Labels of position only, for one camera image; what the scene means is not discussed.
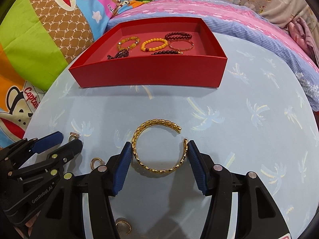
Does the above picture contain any cartoon monkey quilt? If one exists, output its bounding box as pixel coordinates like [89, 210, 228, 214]
[1, 0, 149, 147]

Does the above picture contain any light blue palm tablecloth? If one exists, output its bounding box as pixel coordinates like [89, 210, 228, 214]
[25, 34, 318, 238]

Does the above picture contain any red cardboard tray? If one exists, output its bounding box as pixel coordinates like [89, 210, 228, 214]
[69, 17, 228, 88]

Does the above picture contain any gold hoop earring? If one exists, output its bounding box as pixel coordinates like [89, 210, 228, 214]
[90, 157, 105, 170]
[115, 218, 132, 235]

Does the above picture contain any pink and blue pillow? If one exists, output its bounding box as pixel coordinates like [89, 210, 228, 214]
[106, 0, 318, 112]

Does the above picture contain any right hand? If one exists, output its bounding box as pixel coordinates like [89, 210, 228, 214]
[15, 213, 39, 238]

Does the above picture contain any wide gold cuff bangle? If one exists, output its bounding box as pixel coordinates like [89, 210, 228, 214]
[131, 118, 189, 175]

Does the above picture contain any dark garnet bead necklace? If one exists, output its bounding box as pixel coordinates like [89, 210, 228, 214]
[106, 48, 131, 61]

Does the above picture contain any yellow bead bracelet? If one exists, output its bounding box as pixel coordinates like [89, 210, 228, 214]
[140, 37, 169, 52]

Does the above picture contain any small gold ring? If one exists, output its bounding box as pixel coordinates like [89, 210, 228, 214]
[68, 131, 81, 143]

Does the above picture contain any dark red bead bracelet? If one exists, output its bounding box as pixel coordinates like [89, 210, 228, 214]
[164, 31, 194, 41]

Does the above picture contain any amber bead bracelet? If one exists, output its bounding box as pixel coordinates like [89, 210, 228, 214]
[117, 35, 141, 52]

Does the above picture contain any black and gold bead bracelet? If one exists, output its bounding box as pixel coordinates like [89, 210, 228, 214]
[151, 50, 184, 56]

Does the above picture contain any thin gold bangle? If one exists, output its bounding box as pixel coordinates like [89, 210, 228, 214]
[169, 39, 194, 52]

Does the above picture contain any pink folded cloth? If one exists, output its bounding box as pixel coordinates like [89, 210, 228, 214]
[287, 18, 318, 66]

